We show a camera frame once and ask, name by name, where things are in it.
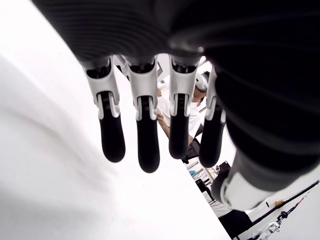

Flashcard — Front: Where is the black chair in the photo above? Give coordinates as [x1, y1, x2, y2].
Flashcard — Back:
[182, 124, 205, 163]

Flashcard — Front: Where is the seated person in white shirt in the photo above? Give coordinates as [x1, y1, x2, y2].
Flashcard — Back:
[154, 70, 211, 141]

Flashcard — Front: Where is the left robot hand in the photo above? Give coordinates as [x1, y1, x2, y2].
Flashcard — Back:
[31, 0, 320, 211]

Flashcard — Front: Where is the black box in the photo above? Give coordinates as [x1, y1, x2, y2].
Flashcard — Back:
[218, 209, 254, 240]

